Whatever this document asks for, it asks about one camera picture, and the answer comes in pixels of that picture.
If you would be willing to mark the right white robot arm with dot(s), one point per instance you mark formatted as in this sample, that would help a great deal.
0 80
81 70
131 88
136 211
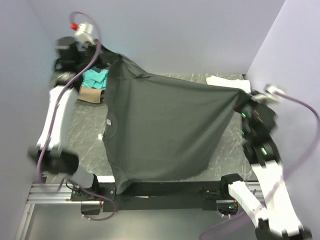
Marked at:
275 219

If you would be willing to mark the aluminium rail frame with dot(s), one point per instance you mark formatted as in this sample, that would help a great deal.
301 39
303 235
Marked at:
51 215

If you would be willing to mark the dark grey t shirt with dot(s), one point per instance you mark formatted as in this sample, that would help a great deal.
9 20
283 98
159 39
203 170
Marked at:
160 128

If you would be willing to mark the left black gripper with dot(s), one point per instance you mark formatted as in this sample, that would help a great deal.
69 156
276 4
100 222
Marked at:
104 56

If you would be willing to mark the folded white t shirt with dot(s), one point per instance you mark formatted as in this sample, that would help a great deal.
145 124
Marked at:
244 85

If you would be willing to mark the teal t shirt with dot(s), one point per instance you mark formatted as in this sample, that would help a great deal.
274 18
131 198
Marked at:
95 78

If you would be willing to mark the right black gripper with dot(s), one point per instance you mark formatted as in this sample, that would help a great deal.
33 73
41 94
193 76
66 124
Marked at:
243 97

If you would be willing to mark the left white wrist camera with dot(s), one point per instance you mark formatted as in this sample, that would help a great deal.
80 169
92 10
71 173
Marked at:
83 32

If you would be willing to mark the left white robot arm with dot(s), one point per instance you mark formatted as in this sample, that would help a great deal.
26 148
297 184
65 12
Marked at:
51 153

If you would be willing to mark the tan t shirt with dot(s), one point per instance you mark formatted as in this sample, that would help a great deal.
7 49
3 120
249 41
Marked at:
91 95

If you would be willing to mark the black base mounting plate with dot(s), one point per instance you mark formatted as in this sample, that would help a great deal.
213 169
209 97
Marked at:
203 195

